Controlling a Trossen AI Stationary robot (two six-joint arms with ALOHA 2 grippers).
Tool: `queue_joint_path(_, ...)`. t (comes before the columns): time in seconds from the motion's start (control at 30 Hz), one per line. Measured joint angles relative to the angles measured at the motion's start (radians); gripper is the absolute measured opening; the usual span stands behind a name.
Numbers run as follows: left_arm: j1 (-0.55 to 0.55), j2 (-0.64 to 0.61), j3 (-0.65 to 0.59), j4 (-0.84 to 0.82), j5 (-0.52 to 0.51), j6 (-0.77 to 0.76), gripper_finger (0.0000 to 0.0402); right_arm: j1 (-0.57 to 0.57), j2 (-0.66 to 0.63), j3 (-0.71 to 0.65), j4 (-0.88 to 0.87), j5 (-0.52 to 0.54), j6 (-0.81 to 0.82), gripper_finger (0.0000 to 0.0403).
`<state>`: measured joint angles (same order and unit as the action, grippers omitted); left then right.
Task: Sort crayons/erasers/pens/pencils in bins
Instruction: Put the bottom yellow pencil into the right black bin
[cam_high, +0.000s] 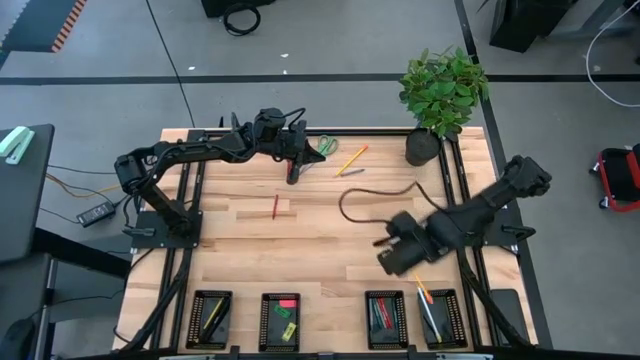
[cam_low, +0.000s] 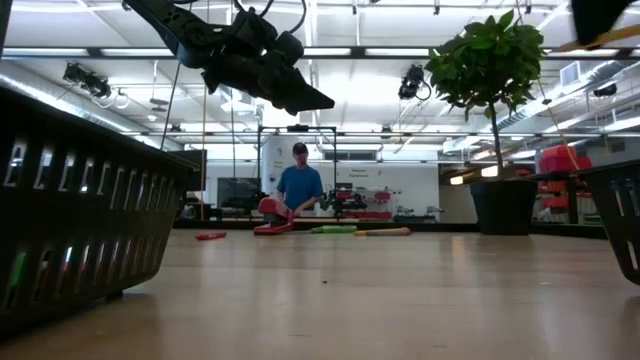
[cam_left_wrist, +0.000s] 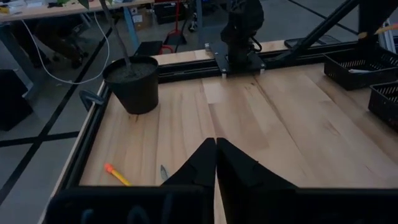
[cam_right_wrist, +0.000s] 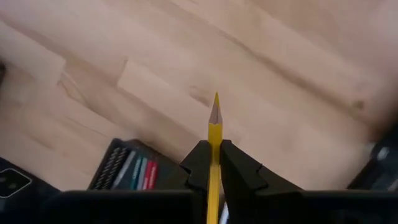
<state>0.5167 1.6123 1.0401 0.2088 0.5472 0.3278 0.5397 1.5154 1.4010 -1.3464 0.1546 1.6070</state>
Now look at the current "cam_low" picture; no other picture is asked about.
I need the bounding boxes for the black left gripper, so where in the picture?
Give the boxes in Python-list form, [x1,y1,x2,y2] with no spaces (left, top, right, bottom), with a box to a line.
[202,8,336,115]

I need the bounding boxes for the black plastic slotted bin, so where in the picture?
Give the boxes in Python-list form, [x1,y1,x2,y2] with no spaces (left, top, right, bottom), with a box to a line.
[0,87,201,334]
[574,158,640,287]

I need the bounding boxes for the shelf with red bins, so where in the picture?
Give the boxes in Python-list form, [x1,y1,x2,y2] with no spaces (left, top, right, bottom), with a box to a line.
[339,187,401,221]

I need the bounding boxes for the red storage bins stack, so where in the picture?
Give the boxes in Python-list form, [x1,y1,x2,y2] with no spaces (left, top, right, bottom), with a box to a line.
[537,144,594,174]

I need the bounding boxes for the white cylindrical column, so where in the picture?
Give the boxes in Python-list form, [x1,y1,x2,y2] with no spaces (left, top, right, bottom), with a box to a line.
[260,134,300,201]

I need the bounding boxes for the person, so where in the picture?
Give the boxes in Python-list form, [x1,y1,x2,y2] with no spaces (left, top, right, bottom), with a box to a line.
[276,142,325,217]

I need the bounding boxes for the green plant in black pot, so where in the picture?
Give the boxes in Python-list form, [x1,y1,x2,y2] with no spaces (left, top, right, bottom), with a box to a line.
[424,8,549,236]

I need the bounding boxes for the red stapler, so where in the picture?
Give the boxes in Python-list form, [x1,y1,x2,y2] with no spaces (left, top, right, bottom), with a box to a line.
[252,196,295,236]

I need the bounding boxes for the black monitor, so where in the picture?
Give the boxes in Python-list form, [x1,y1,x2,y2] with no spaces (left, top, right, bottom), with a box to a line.
[169,148,209,192]

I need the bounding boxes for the black shelf rack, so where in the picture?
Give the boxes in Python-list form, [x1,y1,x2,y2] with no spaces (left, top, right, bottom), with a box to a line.
[519,169,596,226]

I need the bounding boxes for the black metal gantry frame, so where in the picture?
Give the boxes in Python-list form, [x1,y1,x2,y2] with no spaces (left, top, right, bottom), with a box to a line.
[256,124,339,216]

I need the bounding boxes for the black overhead camera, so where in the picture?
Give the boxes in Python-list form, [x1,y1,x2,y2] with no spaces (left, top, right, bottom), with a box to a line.
[398,63,432,101]

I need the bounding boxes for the dark wall board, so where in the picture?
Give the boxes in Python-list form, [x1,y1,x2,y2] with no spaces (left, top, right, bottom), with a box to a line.
[216,177,261,211]

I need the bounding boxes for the green handled scissors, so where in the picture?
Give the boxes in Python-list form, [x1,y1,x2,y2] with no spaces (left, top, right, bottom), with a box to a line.
[310,224,359,235]

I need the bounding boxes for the black ceiling camera cluster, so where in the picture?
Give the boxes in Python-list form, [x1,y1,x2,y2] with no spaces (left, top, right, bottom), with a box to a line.
[62,62,114,100]

